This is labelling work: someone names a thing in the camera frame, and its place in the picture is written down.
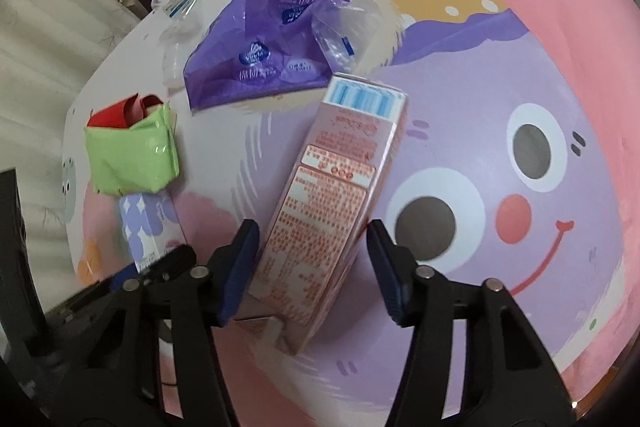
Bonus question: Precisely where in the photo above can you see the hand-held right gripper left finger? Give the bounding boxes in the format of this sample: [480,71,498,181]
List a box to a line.
[80,219,261,427]

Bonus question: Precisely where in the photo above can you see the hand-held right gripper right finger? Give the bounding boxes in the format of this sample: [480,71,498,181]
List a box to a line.
[367,219,576,427]

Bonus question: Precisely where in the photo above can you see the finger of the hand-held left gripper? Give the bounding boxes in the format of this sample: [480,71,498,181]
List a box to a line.
[115,244,197,290]

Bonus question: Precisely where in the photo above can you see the purple and white carton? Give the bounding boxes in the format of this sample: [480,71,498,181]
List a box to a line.
[119,192,188,273]

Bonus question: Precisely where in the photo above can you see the pink milk carton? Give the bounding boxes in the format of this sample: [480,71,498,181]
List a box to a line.
[247,74,408,340]

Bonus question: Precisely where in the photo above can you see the purple plastic bag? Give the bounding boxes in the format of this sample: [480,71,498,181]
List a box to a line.
[182,0,401,112]

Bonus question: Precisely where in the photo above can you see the light green packet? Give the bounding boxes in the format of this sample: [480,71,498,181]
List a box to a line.
[84,102,180,196]

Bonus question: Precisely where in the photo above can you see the red paper piece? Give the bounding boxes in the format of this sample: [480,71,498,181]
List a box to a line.
[87,94,163,128]

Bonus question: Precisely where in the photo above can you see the cream leaf-print curtain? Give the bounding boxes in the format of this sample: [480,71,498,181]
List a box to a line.
[0,0,146,218]

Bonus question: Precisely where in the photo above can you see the clear plastic bottle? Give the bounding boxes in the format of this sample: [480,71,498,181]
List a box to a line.
[150,0,203,88]

